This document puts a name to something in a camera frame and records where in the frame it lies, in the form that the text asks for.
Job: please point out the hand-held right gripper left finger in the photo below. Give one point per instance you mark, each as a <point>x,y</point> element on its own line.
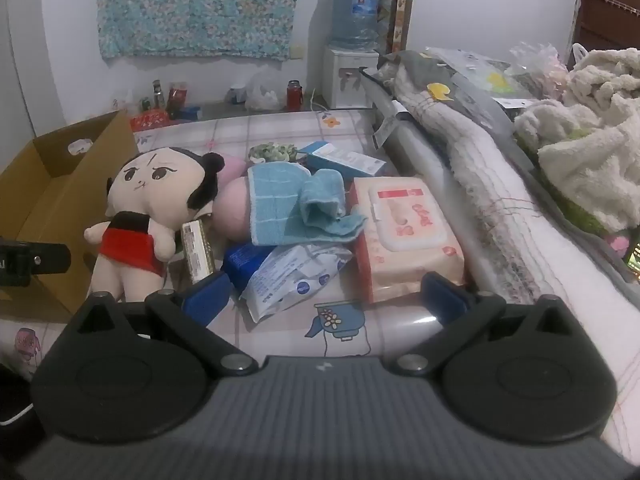
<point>205,292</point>

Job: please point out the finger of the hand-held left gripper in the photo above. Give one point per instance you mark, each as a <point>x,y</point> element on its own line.
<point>47,260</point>

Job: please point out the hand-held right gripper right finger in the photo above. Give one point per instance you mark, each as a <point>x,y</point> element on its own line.
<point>442,296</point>

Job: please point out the brown cardboard box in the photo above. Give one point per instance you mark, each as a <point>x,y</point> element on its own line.
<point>50,195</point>

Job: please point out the blue and white tissue packet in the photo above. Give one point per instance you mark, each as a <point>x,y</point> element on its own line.
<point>290,275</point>

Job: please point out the pink plush toy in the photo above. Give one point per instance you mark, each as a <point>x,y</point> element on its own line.
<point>232,207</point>

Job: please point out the small gold packet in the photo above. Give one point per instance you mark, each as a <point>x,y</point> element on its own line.
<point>197,250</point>

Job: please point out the dark blue small box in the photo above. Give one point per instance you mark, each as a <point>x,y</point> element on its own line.
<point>240,260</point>

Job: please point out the pink wet wipes pack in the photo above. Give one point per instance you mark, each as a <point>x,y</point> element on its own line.
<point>400,260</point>

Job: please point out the light blue towel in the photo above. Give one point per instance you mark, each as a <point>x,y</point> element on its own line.
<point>280,200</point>

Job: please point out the black-haired plush doll red dress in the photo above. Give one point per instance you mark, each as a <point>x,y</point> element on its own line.
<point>150,180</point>

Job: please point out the grey bed edge padding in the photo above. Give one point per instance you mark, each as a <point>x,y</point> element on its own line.
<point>425,170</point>

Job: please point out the green scrunchie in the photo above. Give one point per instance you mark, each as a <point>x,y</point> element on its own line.
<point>272,151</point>

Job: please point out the blue and white carton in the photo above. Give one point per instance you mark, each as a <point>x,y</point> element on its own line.
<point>345,160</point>

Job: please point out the red snack bag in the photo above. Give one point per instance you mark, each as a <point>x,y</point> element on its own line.
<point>149,120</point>

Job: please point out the blue bowl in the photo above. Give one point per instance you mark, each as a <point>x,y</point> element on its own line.
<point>189,112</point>

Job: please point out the red jar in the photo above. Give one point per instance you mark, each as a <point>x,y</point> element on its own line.
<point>177,97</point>

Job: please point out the small white container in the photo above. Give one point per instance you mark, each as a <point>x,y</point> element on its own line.
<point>238,96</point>

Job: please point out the dark glass bottle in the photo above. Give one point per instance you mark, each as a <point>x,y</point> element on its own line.
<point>158,94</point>

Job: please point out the cream fleece blanket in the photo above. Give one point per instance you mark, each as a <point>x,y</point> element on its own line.
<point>590,160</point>

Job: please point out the white plastic bag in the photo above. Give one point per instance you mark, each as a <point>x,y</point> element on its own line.
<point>262,92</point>

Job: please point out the red thermos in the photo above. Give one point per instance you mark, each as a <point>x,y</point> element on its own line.
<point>294,96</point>

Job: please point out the grey clothing with yellow duck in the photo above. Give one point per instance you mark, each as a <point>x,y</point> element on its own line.
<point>450,72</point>

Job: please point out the white water dispenser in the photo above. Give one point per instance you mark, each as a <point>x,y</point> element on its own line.
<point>345,77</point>

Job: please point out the clear plastic bag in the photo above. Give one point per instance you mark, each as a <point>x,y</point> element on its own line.
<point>535,60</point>

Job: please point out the brown patterned gift bag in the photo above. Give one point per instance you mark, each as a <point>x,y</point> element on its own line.
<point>397,15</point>

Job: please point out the blue water jug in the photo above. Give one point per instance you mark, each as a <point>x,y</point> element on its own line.
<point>357,15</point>

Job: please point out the brown wooden door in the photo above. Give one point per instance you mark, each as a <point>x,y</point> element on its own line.
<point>610,5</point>

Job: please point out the teal floral wall cloth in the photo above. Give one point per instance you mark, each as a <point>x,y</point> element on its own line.
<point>200,5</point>

